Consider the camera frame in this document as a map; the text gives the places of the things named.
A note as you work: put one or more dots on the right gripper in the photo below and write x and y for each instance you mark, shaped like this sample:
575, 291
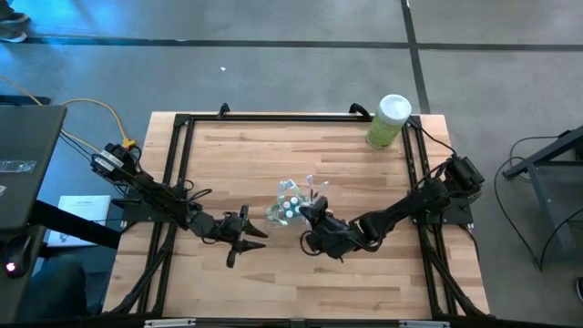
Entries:
332, 232

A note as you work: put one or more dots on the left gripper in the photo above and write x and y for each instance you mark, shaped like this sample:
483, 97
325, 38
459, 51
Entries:
234, 234

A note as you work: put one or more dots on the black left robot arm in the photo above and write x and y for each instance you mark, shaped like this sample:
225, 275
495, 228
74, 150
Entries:
155, 196

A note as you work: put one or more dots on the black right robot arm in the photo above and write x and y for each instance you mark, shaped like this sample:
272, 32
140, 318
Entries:
419, 200

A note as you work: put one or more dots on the clear acrylic organizer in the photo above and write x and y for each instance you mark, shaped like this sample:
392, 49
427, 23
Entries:
284, 209

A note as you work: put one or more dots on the purple and white toothbrush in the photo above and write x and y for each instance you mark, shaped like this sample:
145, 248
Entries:
309, 180

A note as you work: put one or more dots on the green disinfecting wipes canister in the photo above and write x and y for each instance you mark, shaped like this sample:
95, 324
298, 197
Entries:
387, 127

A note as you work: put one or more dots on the white aluminium extrusion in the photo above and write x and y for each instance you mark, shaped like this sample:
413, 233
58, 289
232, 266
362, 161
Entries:
168, 323
423, 324

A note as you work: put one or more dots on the white booklet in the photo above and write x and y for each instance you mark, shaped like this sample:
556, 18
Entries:
86, 207

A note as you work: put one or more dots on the black device with indicator light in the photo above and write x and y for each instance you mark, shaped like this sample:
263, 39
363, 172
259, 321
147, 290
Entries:
16, 259

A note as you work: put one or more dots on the black side desk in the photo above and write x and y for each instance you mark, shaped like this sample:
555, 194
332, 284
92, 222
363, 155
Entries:
27, 136

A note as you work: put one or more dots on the black aluminium rig frame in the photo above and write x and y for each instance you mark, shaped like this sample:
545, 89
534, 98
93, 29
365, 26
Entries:
296, 117

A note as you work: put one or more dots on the black desk frame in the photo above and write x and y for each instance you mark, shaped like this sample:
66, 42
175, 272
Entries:
552, 200

